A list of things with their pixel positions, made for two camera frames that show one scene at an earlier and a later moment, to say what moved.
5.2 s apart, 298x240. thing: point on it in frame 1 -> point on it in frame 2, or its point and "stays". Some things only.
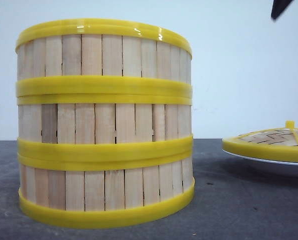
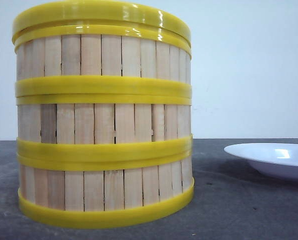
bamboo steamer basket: (103, 58) stays
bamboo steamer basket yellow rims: (104, 127) stays
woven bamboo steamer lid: (289, 143) -> (126, 12)
